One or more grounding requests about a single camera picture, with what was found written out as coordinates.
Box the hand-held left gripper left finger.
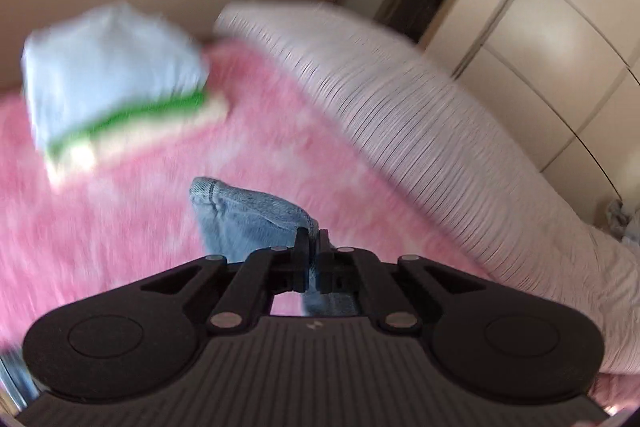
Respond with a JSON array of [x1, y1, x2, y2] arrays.
[[140, 227, 313, 336]]

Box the pale blue folded cloth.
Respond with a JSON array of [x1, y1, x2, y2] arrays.
[[21, 3, 211, 150]]

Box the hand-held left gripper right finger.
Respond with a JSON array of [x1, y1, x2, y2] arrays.
[[314, 229, 490, 336]]

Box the green folded cloth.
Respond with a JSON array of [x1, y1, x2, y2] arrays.
[[47, 90, 208, 158]]

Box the cream wardrobe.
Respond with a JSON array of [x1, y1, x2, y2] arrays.
[[419, 0, 640, 220]]

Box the cream folded cloth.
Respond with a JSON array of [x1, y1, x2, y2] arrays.
[[47, 96, 231, 188]]

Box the blue denim jeans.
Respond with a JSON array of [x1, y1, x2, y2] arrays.
[[189, 177, 362, 319]]

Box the white striped duvet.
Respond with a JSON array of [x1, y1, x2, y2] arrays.
[[214, 0, 640, 376]]

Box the pink rose blanket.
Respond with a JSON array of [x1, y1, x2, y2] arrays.
[[0, 41, 640, 414]]

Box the crumpled grey-blue cloth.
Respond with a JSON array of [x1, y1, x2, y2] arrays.
[[604, 199, 640, 249]]

